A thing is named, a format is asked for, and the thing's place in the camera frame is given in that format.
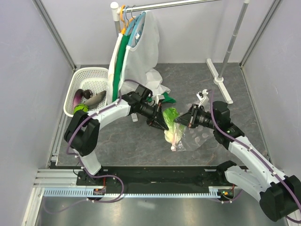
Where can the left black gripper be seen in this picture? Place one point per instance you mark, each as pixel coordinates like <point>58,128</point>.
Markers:
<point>156,119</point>

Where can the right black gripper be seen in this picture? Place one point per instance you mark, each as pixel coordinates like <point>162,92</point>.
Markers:
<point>189,118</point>

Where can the green plastic lettuce head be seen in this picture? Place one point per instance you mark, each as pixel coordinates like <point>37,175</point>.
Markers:
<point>175,130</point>

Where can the clear pink-dotted zip bag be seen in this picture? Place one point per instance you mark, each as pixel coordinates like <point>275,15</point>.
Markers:
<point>192,139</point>

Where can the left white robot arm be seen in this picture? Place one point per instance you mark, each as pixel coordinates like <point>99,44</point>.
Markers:
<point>83,130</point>

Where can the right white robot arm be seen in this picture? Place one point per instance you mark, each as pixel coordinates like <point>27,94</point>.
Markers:
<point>277,194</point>

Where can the white mesh garment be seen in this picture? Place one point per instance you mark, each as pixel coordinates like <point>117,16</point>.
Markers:
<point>141,59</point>

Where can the white perforated plastic basket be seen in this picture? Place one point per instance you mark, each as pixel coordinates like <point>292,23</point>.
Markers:
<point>92,78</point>

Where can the green garment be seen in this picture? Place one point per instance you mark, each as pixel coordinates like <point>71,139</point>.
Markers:
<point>153,74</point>

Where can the purple toy eggplant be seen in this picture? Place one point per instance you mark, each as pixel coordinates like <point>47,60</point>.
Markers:
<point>79,94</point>

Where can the white garment with trim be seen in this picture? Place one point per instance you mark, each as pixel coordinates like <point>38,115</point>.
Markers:
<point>111,86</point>

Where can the orange clothes hanger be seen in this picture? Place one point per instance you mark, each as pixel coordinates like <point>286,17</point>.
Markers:
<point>123,19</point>

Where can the light blue clothes hanger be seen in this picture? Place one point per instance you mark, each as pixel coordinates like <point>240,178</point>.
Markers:
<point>135,29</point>

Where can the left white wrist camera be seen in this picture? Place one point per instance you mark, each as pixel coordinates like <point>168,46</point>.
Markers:
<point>158,98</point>

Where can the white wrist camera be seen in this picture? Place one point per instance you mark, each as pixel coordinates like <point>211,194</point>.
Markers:
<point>158,98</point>
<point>203,97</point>

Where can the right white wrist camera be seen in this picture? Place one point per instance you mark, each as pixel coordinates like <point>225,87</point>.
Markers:
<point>203,97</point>

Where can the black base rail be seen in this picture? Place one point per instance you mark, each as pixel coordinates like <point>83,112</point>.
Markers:
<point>182,175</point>

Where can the white slotted cable duct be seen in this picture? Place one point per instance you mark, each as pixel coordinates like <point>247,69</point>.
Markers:
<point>93,193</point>

